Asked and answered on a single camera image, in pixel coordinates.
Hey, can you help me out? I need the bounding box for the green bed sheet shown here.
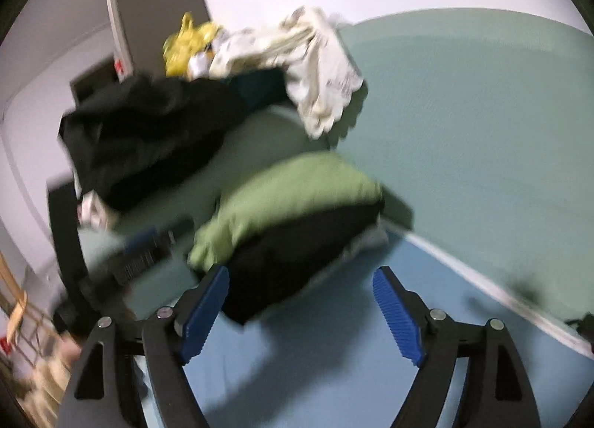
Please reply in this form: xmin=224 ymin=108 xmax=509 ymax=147
xmin=79 ymin=8 xmax=594 ymax=345

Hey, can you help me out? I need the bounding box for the black furniture frame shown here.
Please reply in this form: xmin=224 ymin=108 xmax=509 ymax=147
xmin=46 ymin=182 xmax=96 ymax=333

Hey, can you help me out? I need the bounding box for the white folded garment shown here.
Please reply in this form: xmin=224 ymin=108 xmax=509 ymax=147
xmin=343 ymin=224 xmax=391 ymax=256

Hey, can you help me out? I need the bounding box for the black garment pile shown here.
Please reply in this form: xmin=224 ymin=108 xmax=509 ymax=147
xmin=58 ymin=73 xmax=248 ymax=214

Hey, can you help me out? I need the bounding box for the dark teal cloth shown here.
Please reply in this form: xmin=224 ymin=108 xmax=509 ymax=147
xmin=232 ymin=68 xmax=294 ymax=110

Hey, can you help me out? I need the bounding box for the grey board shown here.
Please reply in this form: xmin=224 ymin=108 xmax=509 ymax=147
xmin=106 ymin=0 xmax=215 ymax=82

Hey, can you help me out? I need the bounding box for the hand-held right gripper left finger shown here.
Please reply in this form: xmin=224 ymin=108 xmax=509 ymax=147
xmin=56 ymin=263 xmax=231 ymax=428

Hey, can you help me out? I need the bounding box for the white printed cloth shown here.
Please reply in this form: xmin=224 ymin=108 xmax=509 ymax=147
xmin=209 ymin=6 xmax=369 ymax=138

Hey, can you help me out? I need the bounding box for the pink white cloth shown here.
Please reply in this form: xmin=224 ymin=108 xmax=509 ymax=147
xmin=76 ymin=191 xmax=120 ymax=230

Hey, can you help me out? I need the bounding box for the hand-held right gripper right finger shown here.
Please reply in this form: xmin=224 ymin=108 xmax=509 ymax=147
xmin=372 ymin=265 xmax=543 ymax=428

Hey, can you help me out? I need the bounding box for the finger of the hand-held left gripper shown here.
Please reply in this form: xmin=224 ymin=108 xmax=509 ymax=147
xmin=114 ymin=217 xmax=196 ymax=285

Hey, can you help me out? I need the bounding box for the dark grey box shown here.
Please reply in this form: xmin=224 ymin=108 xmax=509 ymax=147
xmin=69 ymin=59 xmax=122 ymax=105

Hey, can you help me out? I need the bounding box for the black folded garment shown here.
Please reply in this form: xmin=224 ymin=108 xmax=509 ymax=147
xmin=223 ymin=203 xmax=386 ymax=324

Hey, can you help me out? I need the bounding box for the wooden chair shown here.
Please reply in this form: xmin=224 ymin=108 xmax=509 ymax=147
xmin=0 ymin=252 xmax=59 ymax=366

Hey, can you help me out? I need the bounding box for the blue mat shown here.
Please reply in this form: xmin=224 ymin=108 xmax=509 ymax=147
xmin=137 ymin=233 xmax=594 ymax=428

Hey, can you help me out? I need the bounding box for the yellow plastic bag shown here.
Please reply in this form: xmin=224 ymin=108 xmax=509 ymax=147
xmin=162 ymin=13 xmax=224 ymax=78

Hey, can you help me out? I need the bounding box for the green garment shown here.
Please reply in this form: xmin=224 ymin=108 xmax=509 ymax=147
xmin=188 ymin=152 xmax=386 ymax=271

